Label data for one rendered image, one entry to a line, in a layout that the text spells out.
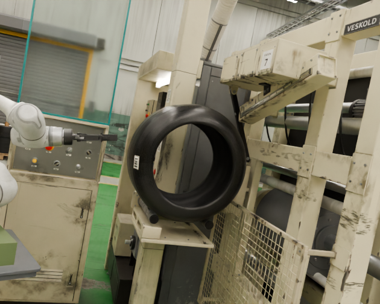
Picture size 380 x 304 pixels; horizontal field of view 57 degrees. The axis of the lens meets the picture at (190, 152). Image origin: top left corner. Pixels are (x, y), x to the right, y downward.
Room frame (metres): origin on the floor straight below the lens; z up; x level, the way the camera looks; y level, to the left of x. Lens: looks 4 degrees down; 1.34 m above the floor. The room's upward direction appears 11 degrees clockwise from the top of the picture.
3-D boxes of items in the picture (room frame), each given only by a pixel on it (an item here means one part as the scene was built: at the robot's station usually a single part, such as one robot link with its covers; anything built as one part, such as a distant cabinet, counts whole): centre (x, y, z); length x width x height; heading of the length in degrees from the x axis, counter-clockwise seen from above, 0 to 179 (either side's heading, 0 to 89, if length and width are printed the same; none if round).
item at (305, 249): (1.71, -0.36, 0.65); 0.90 x 0.02 x 0.70; 17
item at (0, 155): (7.68, 4.00, 0.38); 1.20 x 0.80 x 0.76; 19
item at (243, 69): (1.80, -0.30, 1.71); 0.61 x 0.25 x 0.15; 17
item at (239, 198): (2.16, -0.27, 1.05); 0.20 x 0.15 x 0.30; 17
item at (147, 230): (1.79, 0.16, 0.83); 0.36 x 0.09 x 0.06; 17
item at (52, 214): (2.34, 0.86, 0.63); 0.56 x 0.41 x 1.27; 107
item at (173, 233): (1.83, 0.02, 0.80); 0.37 x 0.36 x 0.02; 107
